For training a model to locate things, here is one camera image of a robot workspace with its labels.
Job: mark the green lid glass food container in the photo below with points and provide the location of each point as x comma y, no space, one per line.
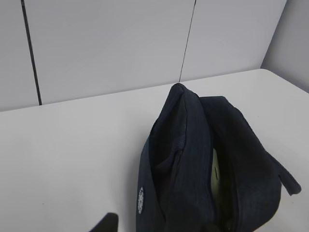
215,174

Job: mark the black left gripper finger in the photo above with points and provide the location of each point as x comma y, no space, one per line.
109,223

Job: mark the dark navy fabric lunch bag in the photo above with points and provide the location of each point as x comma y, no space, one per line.
174,183

